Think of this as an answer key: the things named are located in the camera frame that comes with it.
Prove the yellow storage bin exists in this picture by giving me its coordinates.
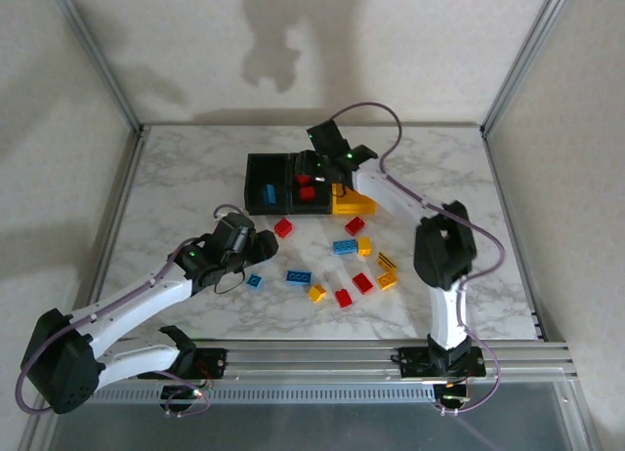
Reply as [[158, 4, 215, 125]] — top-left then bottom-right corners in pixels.
[[331, 182, 377, 217]]

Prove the small circuit board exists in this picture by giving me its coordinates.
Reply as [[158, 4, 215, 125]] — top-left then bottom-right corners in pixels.
[[160, 383, 212, 416], [433, 380, 473, 416]]

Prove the grey sheet panel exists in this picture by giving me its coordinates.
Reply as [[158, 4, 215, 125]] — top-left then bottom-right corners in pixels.
[[48, 401, 585, 451]]

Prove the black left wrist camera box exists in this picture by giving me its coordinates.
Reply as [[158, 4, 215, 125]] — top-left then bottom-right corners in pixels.
[[214, 214, 256, 253]]

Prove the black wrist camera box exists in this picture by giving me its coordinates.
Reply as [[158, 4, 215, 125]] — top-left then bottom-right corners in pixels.
[[306, 120, 351, 155], [214, 214, 256, 253]]

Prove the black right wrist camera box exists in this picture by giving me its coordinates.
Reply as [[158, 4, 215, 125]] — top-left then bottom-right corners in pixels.
[[306, 120, 351, 155]]

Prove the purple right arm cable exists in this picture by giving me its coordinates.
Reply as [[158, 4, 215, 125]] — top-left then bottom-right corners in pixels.
[[331, 102, 507, 416]]

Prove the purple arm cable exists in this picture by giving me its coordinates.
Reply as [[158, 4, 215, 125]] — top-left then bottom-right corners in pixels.
[[331, 102, 507, 416], [14, 204, 255, 418]]

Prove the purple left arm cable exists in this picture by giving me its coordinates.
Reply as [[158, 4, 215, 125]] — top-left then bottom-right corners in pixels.
[[14, 204, 255, 418]]

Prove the thin black left gripper cable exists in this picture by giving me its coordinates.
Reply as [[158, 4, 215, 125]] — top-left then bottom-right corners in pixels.
[[213, 269, 248, 296]]

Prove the wide aluminium mounting rail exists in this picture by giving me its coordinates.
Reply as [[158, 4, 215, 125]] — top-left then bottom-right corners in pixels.
[[104, 338, 572, 387]]

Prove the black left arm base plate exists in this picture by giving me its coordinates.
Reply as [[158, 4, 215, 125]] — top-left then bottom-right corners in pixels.
[[187, 347, 229, 380]]

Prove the aluminium table side rail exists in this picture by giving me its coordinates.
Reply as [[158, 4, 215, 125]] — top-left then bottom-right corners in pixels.
[[480, 126, 548, 343], [72, 126, 150, 325]]

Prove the grey slotted cable duct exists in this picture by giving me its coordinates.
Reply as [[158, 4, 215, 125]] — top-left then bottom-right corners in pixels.
[[90, 385, 436, 404]]

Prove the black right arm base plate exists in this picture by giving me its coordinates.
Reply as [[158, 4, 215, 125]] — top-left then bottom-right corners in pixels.
[[390, 346, 485, 379]]

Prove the aluminium frame post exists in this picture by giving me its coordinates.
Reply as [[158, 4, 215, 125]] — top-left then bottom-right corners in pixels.
[[479, 0, 585, 138], [561, 367, 604, 451], [19, 411, 58, 451], [46, 0, 147, 135]]

